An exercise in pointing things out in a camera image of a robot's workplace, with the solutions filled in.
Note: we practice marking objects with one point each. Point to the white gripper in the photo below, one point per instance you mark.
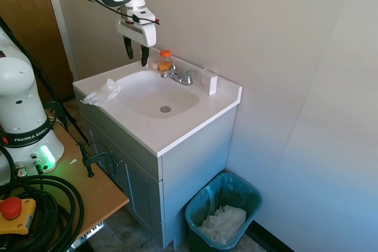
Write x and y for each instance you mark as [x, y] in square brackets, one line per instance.
[138, 34]

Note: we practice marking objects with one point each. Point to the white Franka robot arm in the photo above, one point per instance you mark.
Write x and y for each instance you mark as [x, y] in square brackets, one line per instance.
[17, 92]

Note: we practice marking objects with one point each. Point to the blue lined trash bin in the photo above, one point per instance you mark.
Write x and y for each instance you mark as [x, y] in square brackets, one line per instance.
[236, 193]

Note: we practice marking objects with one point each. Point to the crumpled white tissue pile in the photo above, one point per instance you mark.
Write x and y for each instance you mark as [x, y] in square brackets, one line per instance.
[226, 222]

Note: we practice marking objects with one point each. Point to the dark green trash bin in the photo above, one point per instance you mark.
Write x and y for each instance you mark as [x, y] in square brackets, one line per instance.
[200, 234]

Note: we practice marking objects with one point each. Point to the small white soap piece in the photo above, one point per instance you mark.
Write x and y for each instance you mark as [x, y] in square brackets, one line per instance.
[154, 65]

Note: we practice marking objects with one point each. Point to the orange lidded bottle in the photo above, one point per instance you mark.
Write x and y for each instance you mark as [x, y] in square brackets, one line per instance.
[165, 61]

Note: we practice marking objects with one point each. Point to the chrome faucet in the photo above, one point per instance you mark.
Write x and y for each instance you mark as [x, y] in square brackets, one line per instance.
[180, 76]

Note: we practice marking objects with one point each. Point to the metal sink drain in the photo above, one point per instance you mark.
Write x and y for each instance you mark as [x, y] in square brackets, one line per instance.
[165, 109]

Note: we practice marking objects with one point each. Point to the white sink countertop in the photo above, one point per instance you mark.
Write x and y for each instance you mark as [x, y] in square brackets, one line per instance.
[189, 122]

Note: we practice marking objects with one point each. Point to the metal cabinet knob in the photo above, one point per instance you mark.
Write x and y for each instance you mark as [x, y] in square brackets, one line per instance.
[119, 163]

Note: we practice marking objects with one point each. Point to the brown wooden door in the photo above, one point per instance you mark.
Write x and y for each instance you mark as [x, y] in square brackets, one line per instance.
[26, 13]

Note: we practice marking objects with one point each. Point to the black metal clamp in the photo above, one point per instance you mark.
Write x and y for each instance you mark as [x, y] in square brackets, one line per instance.
[88, 160]

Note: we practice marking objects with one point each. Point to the small white paper scrap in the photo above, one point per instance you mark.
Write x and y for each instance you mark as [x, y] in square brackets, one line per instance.
[73, 161]

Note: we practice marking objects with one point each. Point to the grey vanity cabinet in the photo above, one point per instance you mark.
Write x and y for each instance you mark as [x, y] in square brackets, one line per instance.
[189, 181]

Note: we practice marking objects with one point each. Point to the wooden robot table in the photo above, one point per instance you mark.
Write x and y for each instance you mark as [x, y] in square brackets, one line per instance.
[97, 190]

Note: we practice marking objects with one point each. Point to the yellow emergency stop box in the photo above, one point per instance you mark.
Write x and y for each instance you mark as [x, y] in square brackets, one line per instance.
[16, 215]

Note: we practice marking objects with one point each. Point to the black baseboard strip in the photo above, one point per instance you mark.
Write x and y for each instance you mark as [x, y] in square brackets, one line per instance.
[271, 238]

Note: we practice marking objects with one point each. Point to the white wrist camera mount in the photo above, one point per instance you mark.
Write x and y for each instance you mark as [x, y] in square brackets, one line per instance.
[141, 15]

